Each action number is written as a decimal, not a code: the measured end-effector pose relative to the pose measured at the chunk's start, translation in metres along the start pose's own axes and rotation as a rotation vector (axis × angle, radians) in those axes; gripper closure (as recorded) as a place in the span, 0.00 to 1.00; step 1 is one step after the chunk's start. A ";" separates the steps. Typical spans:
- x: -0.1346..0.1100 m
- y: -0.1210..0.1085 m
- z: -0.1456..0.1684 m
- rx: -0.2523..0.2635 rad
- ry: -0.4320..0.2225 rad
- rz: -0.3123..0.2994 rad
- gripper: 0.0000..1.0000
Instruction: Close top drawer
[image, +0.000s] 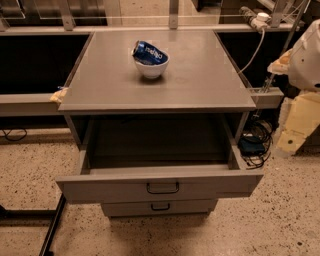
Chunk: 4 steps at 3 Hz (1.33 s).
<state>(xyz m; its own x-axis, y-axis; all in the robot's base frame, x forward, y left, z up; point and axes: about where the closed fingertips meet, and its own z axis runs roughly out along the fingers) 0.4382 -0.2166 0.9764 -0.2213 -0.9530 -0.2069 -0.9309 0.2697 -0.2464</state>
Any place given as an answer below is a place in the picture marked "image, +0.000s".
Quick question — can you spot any grey top drawer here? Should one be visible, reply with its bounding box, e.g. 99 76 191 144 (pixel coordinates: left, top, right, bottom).
56 114 263 203

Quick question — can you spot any grey drawer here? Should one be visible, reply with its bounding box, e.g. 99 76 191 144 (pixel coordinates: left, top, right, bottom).
56 114 263 203
101 199 217 217

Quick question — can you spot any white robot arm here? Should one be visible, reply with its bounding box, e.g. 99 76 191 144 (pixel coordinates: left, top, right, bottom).
268 20 320 157

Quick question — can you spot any grey drawer cabinet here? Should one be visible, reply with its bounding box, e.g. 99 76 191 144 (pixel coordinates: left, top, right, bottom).
57 29 258 219

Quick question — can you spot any grey bottom drawer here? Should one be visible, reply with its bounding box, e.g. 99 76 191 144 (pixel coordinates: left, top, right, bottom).
101 199 217 217

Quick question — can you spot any white ceramic bowl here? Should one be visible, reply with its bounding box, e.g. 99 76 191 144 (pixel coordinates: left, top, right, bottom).
134 53 170 79

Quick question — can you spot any crushed blue soda can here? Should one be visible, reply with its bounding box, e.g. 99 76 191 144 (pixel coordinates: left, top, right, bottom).
132 40 168 65

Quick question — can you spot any yellow tape scrap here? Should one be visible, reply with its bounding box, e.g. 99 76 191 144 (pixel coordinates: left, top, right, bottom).
50 88 68 104

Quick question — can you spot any white power strip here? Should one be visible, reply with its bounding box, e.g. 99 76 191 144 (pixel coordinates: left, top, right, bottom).
239 6 270 32

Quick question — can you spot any black cable bundle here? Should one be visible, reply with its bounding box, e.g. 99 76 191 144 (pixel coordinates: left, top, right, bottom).
237 119 274 170

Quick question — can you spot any grey metal rail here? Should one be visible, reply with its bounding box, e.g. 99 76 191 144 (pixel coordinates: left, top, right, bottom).
0 93 60 117

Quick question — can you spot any black metal floor frame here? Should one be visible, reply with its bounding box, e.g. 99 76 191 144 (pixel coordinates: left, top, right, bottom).
0 195 66 256

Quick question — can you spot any white power cable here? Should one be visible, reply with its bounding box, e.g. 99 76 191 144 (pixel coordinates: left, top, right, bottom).
237 28 266 75

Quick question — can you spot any black floor cable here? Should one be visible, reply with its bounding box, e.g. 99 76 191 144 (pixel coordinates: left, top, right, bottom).
0 128 28 142

